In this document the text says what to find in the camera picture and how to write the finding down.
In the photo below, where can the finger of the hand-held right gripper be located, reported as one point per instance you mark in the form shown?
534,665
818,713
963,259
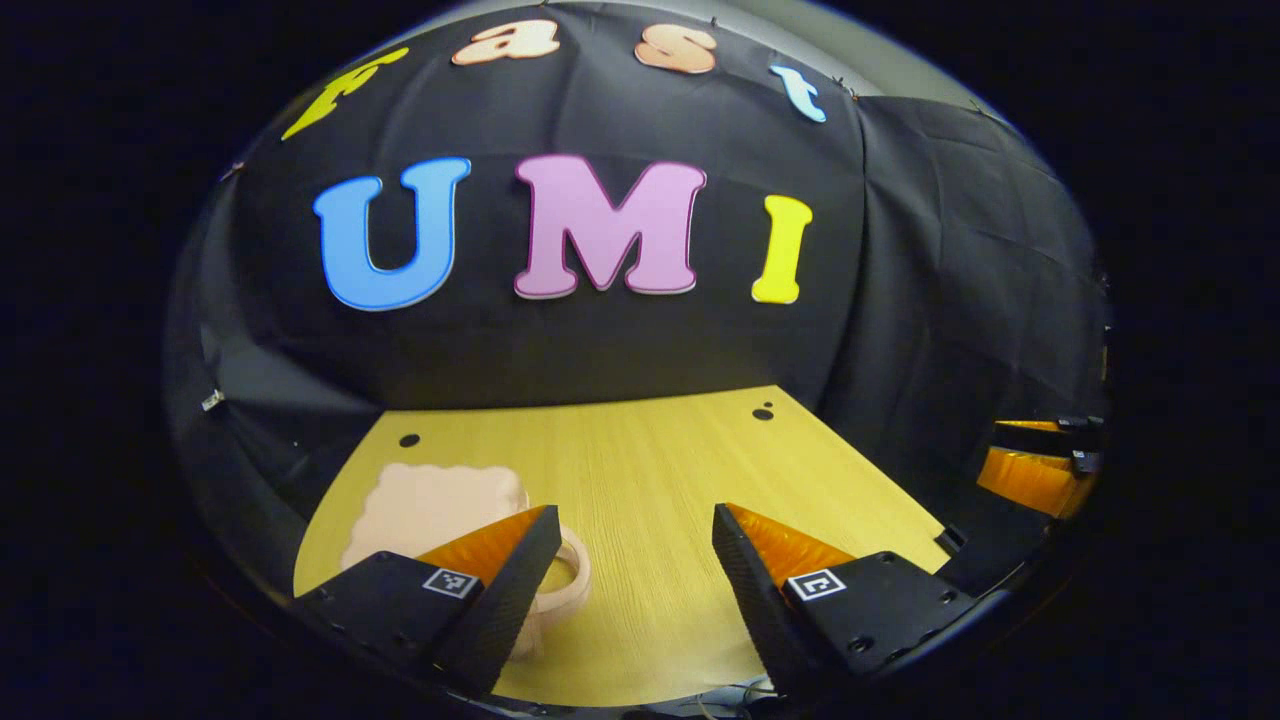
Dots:
1075,430
1030,480

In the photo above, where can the pink suitcase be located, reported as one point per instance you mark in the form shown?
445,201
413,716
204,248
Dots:
430,510

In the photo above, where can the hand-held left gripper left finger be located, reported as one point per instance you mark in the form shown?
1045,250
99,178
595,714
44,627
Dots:
510,605

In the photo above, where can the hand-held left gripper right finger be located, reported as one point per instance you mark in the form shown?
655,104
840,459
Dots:
755,605

